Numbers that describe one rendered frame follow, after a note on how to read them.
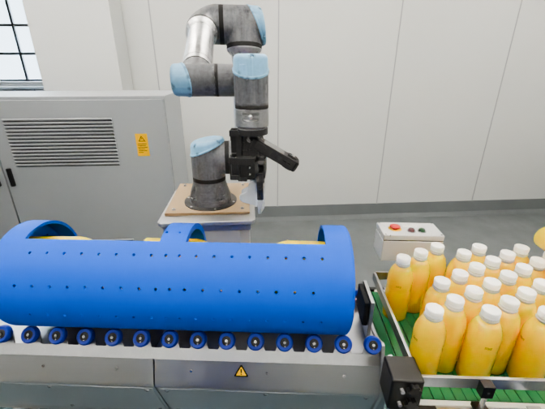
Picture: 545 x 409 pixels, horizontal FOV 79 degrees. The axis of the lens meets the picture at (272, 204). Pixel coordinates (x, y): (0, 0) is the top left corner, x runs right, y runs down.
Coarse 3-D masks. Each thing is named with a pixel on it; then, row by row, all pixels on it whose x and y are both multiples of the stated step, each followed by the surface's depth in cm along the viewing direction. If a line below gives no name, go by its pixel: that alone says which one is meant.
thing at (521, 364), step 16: (480, 256) 102; (496, 272) 95; (544, 272) 95; (512, 288) 88; (528, 304) 82; (544, 304) 84; (528, 320) 78; (528, 336) 77; (544, 336) 75; (512, 352) 83; (528, 352) 78; (544, 352) 76; (512, 368) 82; (528, 368) 78; (544, 368) 77
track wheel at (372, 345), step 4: (368, 336) 85; (372, 336) 85; (364, 340) 85; (368, 340) 84; (372, 340) 85; (376, 340) 84; (364, 344) 85; (368, 344) 84; (372, 344) 84; (376, 344) 84; (380, 344) 84; (364, 348) 85; (368, 348) 84; (372, 348) 84; (376, 348) 84; (380, 348) 84; (368, 352) 84; (372, 352) 84; (376, 352) 84
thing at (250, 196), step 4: (248, 184) 79; (252, 184) 78; (248, 188) 79; (252, 188) 79; (244, 192) 80; (248, 192) 79; (252, 192) 79; (256, 192) 80; (240, 196) 80; (244, 196) 80; (248, 196) 80; (252, 196) 80; (256, 196) 80; (244, 200) 80; (248, 200) 80; (252, 200) 80; (256, 200) 80; (260, 200) 79; (256, 204) 80; (260, 204) 80; (260, 208) 81; (260, 212) 82
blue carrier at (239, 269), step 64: (0, 256) 80; (64, 256) 79; (128, 256) 79; (192, 256) 79; (256, 256) 78; (320, 256) 78; (64, 320) 82; (128, 320) 80; (192, 320) 79; (256, 320) 78; (320, 320) 78
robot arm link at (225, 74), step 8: (224, 64) 78; (232, 64) 78; (224, 72) 77; (232, 72) 77; (224, 80) 77; (232, 80) 77; (224, 88) 78; (232, 88) 78; (224, 96) 80; (232, 96) 81
